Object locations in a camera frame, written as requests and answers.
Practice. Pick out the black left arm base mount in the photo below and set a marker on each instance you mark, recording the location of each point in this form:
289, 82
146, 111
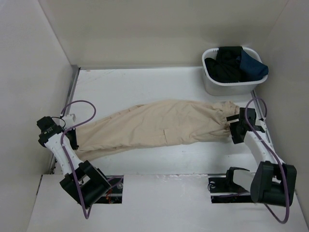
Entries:
115, 195

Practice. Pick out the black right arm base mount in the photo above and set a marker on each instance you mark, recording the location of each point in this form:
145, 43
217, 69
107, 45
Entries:
231, 187

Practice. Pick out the beige drawstring trousers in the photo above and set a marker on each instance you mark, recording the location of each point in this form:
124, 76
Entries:
157, 124

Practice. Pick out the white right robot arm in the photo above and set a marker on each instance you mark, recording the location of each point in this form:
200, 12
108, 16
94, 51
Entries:
274, 181

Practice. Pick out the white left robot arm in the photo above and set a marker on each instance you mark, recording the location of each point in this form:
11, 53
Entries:
85, 183

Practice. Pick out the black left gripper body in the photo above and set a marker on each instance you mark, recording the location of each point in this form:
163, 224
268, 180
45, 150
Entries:
72, 136

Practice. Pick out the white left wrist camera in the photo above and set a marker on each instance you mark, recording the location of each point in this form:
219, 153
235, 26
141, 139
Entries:
69, 120

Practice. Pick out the black trousers in basket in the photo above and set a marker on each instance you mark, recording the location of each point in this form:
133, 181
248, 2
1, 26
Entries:
225, 67

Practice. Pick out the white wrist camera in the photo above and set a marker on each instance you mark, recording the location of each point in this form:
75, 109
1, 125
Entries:
261, 122
69, 120

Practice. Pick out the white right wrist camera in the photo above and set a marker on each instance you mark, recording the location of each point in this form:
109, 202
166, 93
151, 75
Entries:
261, 122

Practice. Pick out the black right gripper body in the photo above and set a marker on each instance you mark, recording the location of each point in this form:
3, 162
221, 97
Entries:
236, 137

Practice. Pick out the navy blue trousers in basket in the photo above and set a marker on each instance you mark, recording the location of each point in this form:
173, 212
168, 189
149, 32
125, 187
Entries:
252, 69

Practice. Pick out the white plastic laundry basket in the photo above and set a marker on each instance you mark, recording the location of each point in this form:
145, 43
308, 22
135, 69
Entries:
228, 89

